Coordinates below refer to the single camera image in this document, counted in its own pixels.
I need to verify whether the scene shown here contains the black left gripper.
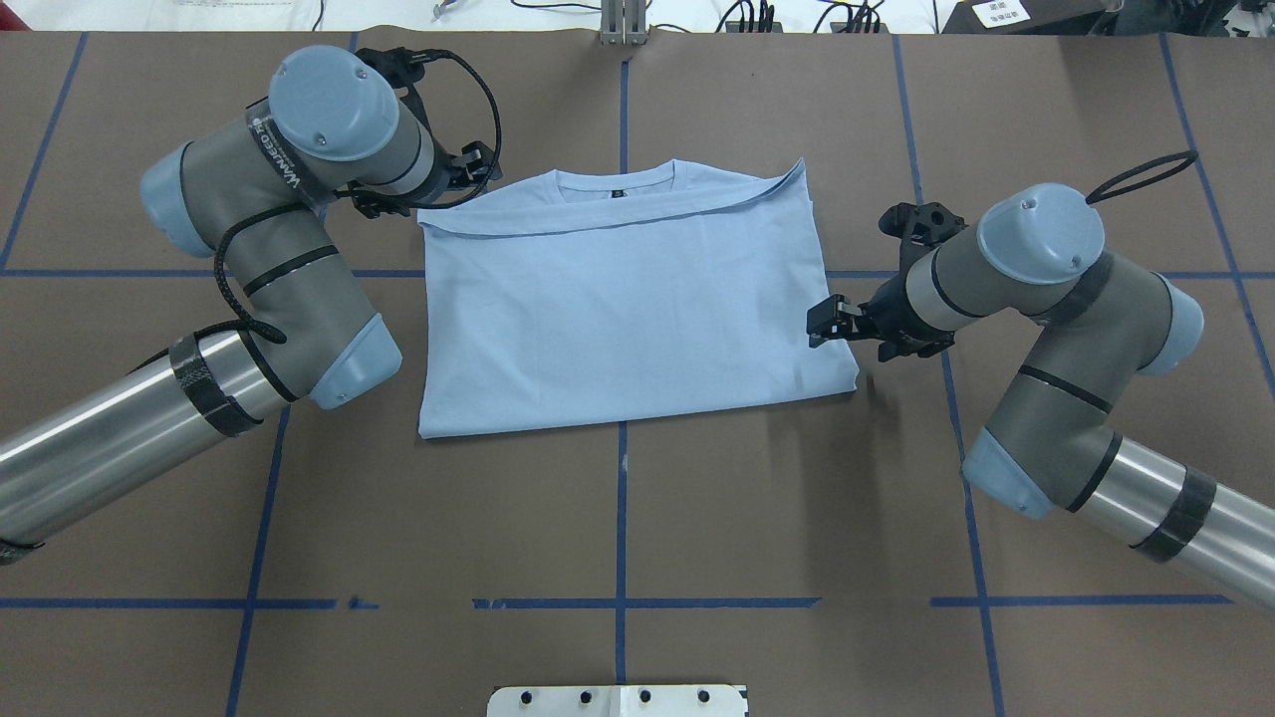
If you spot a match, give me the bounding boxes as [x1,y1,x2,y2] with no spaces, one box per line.
[351,142,501,219]

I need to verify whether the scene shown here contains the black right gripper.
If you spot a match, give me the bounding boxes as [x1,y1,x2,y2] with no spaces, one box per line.
[806,274,955,362]

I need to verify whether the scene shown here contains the light blue t-shirt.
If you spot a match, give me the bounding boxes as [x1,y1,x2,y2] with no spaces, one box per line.
[417,159,858,439]

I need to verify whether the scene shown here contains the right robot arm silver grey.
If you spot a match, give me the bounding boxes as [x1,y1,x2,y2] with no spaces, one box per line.
[806,182,1272,609]

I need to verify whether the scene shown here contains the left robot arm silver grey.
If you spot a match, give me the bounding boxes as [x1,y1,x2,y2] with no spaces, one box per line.
[3,43,504,566]

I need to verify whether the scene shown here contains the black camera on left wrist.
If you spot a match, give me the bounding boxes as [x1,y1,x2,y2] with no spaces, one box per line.
[354,47,441,128]

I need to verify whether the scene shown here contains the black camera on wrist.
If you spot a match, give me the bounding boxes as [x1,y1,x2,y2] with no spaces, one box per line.
[354,47,441,128]
[878,202,968,274]

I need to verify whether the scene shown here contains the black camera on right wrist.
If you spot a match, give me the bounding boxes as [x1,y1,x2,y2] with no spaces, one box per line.
[878,202,968,274]

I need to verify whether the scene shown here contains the aluminium frame post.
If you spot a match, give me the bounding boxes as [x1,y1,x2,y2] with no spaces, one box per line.
[598,0,649,47]

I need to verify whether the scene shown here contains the black braided left gripper cable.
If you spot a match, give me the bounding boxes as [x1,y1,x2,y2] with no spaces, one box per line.
[129,50,505,374]

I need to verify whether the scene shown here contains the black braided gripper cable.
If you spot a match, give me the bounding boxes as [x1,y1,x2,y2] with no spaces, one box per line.
[1084,149,1200,205]
[129,50,505,374]

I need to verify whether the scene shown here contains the black braided right gripper cable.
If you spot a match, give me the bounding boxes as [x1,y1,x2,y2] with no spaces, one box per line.
[1084,149,1200,205]

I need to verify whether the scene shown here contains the white robot mounting base plate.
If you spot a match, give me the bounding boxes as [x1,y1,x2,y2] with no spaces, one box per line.
[486,684,750,716]

